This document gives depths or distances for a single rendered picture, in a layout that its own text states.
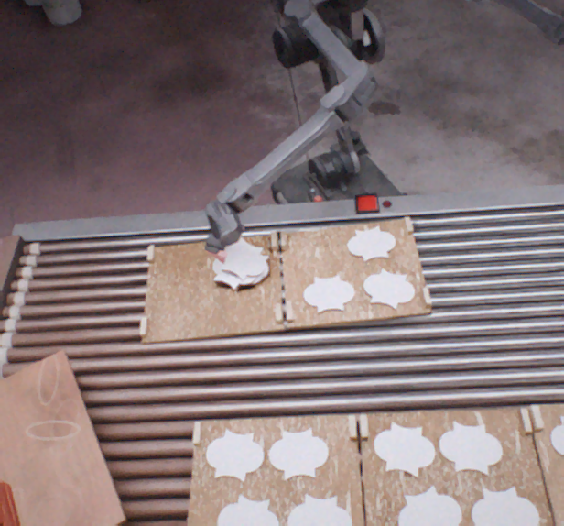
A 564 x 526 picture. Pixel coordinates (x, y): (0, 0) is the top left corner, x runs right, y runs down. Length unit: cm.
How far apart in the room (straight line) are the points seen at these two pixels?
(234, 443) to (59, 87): 337
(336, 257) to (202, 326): 45
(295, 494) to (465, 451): 42
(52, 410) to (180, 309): 45
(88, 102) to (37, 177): 70
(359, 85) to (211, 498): 108
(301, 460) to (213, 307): 53
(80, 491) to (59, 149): 278
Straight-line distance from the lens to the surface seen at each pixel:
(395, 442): 162
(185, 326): 184
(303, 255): 193
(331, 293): 183
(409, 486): 160
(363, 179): 311
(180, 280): 194
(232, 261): 185
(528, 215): 211
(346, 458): 162
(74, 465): 164
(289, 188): 309
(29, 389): 178
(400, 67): 420
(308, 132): 166
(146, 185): 363
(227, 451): 164
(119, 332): 192
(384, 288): 184
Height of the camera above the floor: 246
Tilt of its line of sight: 50 degrees down
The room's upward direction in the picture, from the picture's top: 9 degrees counter-clockwise
